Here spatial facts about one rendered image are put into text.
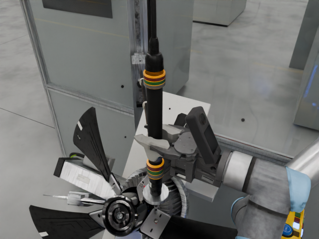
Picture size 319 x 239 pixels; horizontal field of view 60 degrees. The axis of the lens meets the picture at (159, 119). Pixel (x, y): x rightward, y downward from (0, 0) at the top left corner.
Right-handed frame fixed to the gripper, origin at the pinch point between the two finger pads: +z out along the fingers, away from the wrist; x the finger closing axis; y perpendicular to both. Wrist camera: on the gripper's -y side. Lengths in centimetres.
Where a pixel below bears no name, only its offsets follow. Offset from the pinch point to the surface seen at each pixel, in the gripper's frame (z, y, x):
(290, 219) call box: -40, 45, 30
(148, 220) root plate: -0.7, 33.6, -0.6
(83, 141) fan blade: 31.7, 23.7, 10.0
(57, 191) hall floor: 127, 153, 56
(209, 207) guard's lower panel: -3, 110, 70
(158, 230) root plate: -4.7, 34.1, -1.8
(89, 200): 25.1, 42.4, 1.5
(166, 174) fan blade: -2.7, 19.8, 7.0
